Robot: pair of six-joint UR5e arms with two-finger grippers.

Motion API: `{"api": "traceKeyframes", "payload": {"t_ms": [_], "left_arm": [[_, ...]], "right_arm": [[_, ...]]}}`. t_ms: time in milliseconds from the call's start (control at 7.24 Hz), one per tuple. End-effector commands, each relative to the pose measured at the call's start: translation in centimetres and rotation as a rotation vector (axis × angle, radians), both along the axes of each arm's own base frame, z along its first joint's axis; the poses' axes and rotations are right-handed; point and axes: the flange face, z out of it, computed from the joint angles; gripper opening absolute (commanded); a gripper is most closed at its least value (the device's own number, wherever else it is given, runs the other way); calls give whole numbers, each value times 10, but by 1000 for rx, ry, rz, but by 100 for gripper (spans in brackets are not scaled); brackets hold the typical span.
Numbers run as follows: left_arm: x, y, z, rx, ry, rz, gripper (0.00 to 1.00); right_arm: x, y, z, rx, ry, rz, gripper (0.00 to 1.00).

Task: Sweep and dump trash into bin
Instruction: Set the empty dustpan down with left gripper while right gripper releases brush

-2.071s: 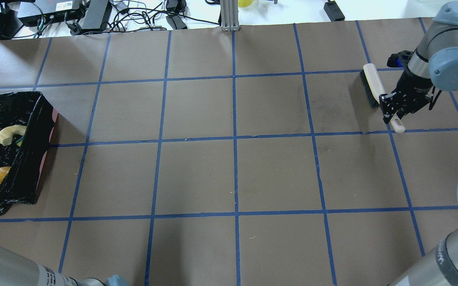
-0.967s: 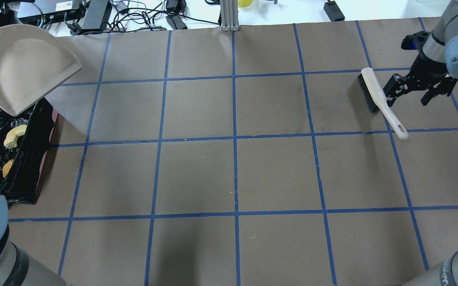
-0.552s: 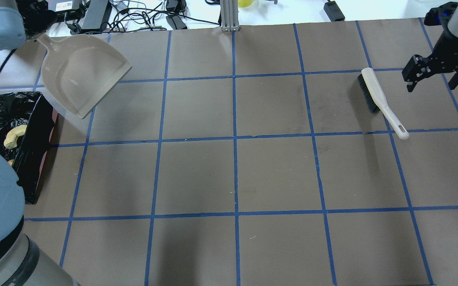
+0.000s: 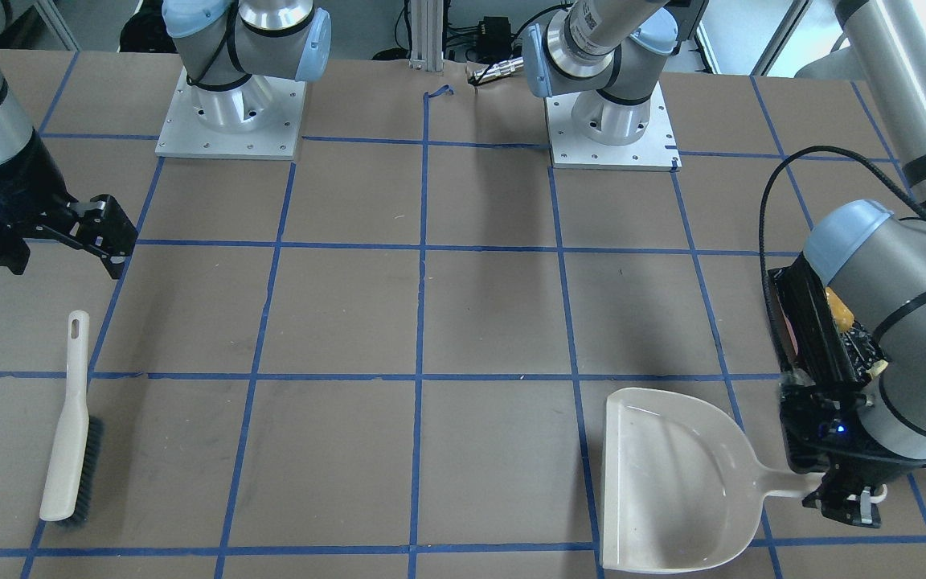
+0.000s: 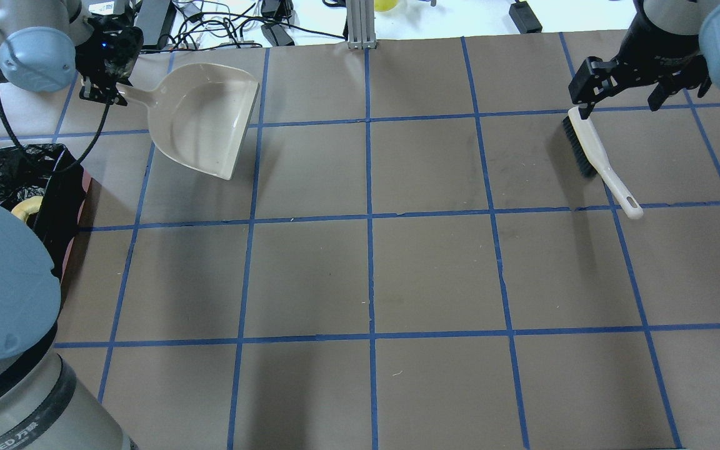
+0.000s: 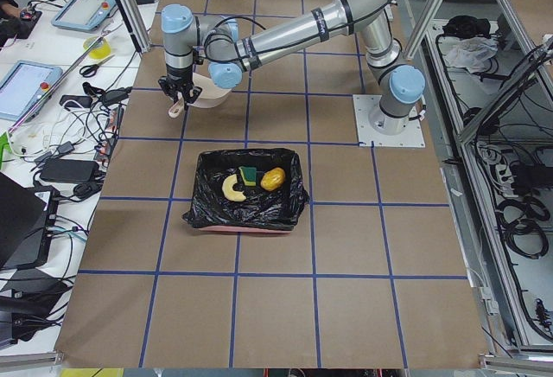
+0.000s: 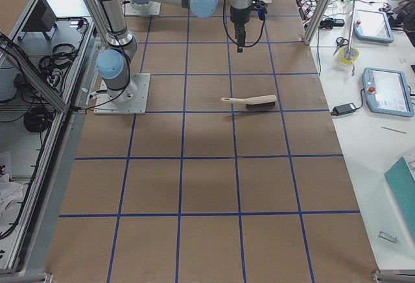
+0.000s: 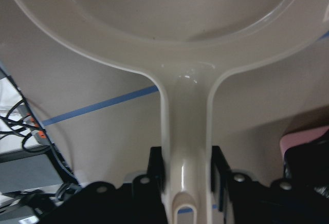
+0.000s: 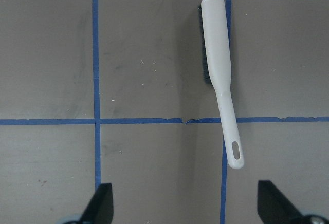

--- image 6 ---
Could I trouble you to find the blue teach pendant far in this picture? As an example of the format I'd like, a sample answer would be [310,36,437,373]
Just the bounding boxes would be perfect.
[51,0,117,32]

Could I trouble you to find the black power brick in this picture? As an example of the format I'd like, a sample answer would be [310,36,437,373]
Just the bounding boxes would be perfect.
[40,159,99,183]

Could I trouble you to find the blue teach pendant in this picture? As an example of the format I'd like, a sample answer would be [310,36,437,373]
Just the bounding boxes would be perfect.
[1,61,62,121]
[51,0,117,32]

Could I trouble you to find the bin with black bag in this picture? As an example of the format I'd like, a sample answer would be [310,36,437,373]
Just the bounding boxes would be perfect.
[182,148,309,233]

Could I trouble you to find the beige plastic dustpan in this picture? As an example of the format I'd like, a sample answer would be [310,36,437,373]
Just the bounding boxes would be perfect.
[168,73,232,118]

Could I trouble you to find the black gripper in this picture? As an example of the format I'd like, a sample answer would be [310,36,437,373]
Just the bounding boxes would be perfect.
[158,75,202,109]

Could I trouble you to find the yellow green sponge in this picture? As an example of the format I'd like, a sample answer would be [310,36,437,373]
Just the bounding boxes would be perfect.
[238,166,264,188]

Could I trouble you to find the yellow potato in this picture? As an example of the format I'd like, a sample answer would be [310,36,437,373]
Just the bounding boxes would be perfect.
[260,167,286,192]

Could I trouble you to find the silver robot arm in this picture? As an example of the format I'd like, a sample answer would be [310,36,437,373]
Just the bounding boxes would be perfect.
[159,0,426,119]

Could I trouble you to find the yellow tape roll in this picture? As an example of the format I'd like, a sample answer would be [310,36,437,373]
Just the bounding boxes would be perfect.
[83,37,111,60]

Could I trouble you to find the black scissors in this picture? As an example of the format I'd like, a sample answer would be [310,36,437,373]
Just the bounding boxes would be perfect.
[79,54,114,79]

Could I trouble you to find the black laptop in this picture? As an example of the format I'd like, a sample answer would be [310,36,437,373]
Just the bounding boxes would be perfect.
[1,175,60,271]

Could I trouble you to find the curved bread crust piece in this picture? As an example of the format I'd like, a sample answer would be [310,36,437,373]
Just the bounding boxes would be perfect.
[222,174,246,202]

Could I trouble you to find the aluminium frame post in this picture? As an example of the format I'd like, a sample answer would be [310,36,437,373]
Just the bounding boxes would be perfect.
[115,0,151,54]

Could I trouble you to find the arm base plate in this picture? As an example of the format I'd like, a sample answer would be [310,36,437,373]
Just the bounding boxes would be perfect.
[353,94,425,148]

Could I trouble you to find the blue teach pendant near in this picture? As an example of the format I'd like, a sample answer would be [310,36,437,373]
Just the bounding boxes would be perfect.
[1,61,62,121]

